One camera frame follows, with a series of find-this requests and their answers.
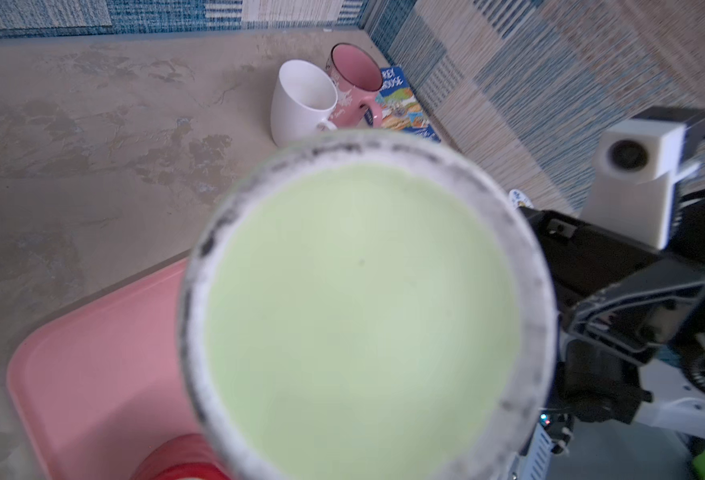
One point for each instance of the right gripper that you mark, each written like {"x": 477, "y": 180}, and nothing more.
{"x": 615, "y": 293}

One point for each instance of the light green mug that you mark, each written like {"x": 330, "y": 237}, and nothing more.
{"x": 367, "y": 304}

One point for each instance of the pink ghost pattern mug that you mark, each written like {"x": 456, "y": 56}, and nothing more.
{"x": 358, "y": 80}

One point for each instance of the white mug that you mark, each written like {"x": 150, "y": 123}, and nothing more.
{"x": 304, "y": 99}

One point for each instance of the red mug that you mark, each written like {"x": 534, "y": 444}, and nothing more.
{"x": 184, "y": 457}

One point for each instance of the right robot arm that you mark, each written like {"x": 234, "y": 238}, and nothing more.
{"x": 667, "y": 391}

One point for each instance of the small round tin can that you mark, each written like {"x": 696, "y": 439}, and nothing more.
{"x": 519, "y": 199}

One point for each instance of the blue treehouse book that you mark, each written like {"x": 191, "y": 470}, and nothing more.
{"x": 401, "y": 110}

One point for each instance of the pink plastic tray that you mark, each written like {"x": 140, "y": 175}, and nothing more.
{"x": 99, "y": 388}

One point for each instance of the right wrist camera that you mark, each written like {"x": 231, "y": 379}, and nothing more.
{"x": 638, "y": 165}

